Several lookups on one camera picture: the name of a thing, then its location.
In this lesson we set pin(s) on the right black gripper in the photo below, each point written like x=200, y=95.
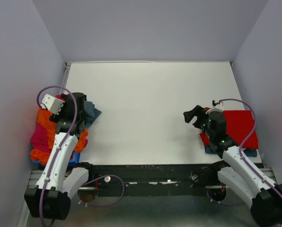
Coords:
x=197, y=111

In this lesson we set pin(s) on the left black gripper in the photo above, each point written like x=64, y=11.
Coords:
x=57, y=117

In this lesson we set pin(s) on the orange t shirt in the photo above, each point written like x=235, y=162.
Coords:
x=49, y=126
x=40, y=156

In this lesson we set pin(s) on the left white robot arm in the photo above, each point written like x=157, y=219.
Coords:
x=48, y=198

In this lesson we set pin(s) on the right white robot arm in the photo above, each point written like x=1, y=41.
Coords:
x=261, y=194

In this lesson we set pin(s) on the grey blue t shirt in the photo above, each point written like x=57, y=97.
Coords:
x=92, y=113

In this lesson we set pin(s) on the magenta t shirt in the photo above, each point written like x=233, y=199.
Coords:
x=39, y=139

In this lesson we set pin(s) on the blue plastic bin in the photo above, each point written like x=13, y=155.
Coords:
x=74, y=159

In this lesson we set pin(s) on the folded red t shirt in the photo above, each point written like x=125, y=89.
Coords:
x=239, y=125

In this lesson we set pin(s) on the folded blue t shirt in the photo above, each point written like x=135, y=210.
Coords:
x=248, y=152

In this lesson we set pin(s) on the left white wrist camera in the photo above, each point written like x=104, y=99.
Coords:
x=52, y=104

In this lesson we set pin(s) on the aluminium frame rail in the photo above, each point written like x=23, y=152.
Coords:
x=35, y=175

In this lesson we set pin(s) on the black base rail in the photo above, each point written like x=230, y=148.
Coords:
x=155, y=180

